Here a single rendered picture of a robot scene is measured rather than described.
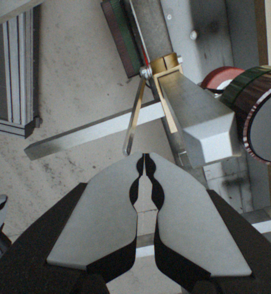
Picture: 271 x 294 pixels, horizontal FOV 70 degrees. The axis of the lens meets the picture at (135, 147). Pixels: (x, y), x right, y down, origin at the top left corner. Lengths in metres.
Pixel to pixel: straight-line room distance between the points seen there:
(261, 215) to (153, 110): 0.29
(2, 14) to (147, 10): 0.28
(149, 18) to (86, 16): 0.77
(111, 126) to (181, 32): 0.34
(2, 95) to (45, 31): 0.42
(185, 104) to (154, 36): 0.36
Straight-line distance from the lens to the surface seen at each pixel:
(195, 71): 0.62
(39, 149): 0.47
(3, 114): 1.31
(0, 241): 0.38
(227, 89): 0.17
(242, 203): 0.92
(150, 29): 0.52
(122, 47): 0.52
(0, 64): 1.23
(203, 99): 0.18
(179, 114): 0.16
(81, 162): 1.51
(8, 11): 0.44
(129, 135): 0.25
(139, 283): 2.65
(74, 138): 0.42
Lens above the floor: 1.22
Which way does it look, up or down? 62 degrees down
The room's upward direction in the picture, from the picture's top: 176 degrees counter-clockwise
